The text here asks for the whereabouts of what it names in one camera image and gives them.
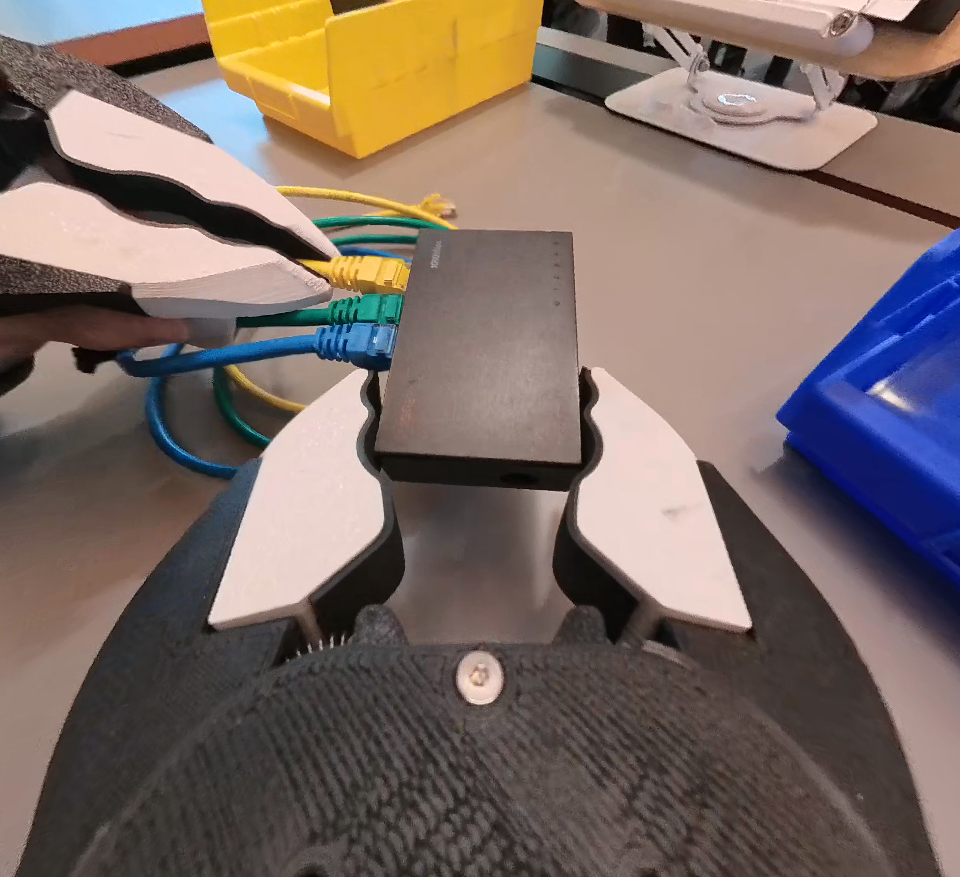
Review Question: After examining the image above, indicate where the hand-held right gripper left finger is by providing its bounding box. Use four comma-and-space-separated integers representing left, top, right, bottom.
207, 367, 408, 642

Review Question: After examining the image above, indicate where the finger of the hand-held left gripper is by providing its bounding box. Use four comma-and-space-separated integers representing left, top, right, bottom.
46, 91, 342, 265
0, 183, 333, 321

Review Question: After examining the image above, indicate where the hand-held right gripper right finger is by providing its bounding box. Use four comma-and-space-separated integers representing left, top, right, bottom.
553, 367, 753, 646

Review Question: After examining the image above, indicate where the blue ethernet cable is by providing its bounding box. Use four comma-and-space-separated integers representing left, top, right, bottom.
116, 245, 417, 481

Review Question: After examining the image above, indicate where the green ethernet cable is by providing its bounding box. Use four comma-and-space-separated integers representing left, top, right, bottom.
213, 215, 451, 451

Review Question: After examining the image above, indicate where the yellow ethernet cable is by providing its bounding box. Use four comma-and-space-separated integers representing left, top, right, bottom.
223, 185, 460, 415

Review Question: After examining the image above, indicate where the black network switch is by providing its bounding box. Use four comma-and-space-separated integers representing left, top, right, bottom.
373, 230, 585, 493

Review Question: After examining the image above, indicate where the blue plastic bin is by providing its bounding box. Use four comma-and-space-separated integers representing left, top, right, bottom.
776, 228, 960, 586

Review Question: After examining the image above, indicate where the person's left hand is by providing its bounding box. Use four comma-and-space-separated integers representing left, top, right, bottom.
0, 314, 192, 372

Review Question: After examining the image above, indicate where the yellow plastic bin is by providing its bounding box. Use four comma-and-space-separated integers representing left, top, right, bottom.
199, 0, 555, 160

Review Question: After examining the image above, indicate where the white document holder stand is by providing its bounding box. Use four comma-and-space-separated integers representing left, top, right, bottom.
562, 0, 960, 172

